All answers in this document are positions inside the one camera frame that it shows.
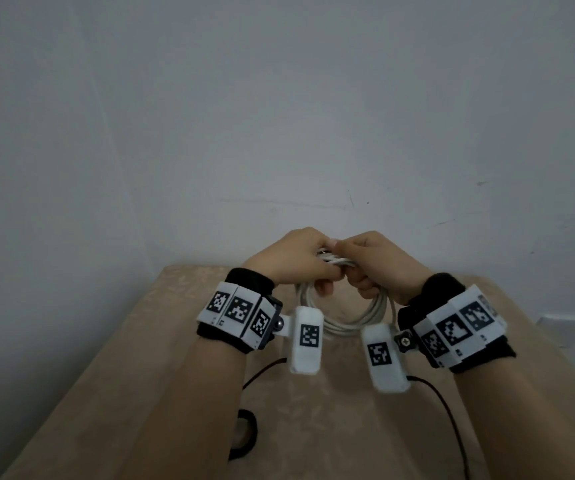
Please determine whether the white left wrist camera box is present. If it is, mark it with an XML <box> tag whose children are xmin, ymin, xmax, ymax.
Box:
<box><xmin>287</xmin><ymin>307</ymin><xmax>325</xmax><ymax>375</ymax></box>

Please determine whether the person's right hand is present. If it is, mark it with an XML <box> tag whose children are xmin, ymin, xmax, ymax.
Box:
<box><xmin>336</xmin><ymin>231</ymin><xmax>437</xmax><ymax>307</ymax></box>

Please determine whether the person's left forearm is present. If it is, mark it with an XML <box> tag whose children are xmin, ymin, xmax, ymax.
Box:
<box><xmin>117</xmin><ymin>337</ymin><xmax>248</xmax><ymax>480</ymax></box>

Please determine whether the white charging cable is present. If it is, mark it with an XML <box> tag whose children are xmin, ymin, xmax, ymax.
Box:
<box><xmin>295</xmin><ymin>248</ymin><xmax>398</xmax><ymax>339</ymax></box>

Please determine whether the black left wristband with markers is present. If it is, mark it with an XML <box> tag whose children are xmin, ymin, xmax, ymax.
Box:
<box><xmin>196</xmin><ymin>268</ymin><xmax>284</xmax><ymax>355</ymax></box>

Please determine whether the person's left hand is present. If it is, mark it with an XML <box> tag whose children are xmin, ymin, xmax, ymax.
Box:
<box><xmin>243</xmin><ymin>227</ymin><xmax>343</xmax><ymax>297</ymax></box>

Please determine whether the black wristband with markers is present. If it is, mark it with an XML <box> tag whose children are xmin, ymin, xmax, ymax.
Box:
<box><xmin>196</xmin><ymin>268</ymin><xmax>284</xmax><ymax>355</ymax></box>
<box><xmin>397</xmin><ymin>273</ymin><xmax>517</xmax><ymax>374</ymax></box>

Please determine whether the black left camera cable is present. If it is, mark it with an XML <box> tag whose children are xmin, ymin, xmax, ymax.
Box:
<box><xmin>241</xmin><ymin>358</ymin><xmax>288</xmax><ymax>391</ymax></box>

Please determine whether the person's right forearm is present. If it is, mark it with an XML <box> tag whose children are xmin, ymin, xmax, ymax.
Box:
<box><xmin>449</xmin><ymin>352</ymin><xmax>575</xmax><ymax>480</ymax></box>

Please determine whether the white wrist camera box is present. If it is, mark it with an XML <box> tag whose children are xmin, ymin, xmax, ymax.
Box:
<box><xmin>287</xmin><ymin>307</ymin><xmax>325</xmax><ymax>375</ymax></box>
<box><xmin>361</xmin><ymin>323</ymin><xmax>411</xmax><ymax>394</ymax></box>

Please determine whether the black right wristband with markers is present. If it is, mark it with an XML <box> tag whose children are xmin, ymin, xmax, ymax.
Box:
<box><xmin>397</xmin><ymin>273</ymin><xmax>517</xmax><ymax>374</ymax></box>

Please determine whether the beige covered table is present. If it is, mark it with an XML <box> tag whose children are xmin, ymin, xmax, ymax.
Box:
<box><xmin>0</xmin><ymin>264</ymin><xmax>575</xmax><ymax>480</ymax></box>

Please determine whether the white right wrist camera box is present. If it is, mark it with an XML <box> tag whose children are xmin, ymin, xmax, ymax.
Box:
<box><xmin>361</xmin><ymin>323</ymin><xmax>411</xmax><ymax>394</ymax></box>

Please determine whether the black camera cable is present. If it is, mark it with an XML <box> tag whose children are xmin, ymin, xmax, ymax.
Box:
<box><xmin>406</xmin><ymin>375</ymin><xmax>471</xmax><ymax>480</ymax></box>
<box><xmin>241</xmin><ymin>358</ymin><xmax>288</xmax><ymax>391</ymax></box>

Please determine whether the white wall socket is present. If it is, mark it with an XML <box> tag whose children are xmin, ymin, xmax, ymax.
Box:
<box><xmin>537</xmin><ymin>314</ymin><xmax>575</xmax><ymax>349</ymax></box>

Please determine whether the black right camera cable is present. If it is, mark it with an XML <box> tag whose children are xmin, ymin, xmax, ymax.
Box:
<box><xmin>406</xmin><ymin>375</ymin><xmax>471</xmax><ymax>480</ymax></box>

